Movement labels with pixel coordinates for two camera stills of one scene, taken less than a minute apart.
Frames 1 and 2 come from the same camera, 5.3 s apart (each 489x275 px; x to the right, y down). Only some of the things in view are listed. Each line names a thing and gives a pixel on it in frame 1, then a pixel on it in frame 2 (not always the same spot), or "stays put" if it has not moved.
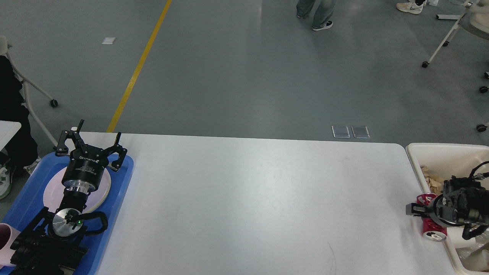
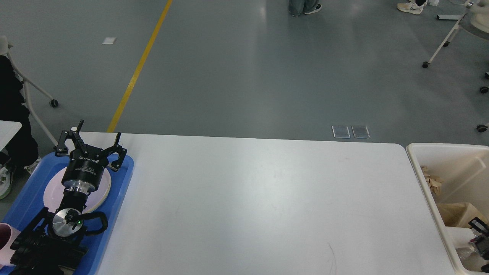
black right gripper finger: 416,209 -> 477,224
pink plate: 54,193 stays put
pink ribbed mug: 8,234 stays put
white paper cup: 454,236 stays put
